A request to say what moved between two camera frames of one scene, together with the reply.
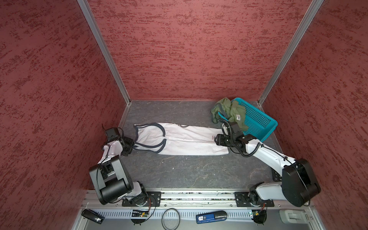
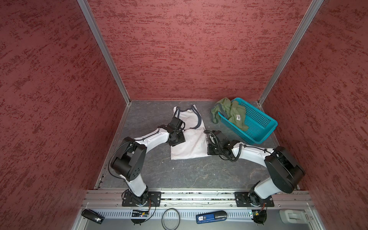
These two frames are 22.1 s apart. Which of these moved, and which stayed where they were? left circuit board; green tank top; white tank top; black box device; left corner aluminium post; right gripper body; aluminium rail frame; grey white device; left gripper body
Moved: white tank top; left gripper body; right gripper body
Stayed: grey white device; aluminium rail frame; green tank top; black box device; left corner aluminium post; left circuit board
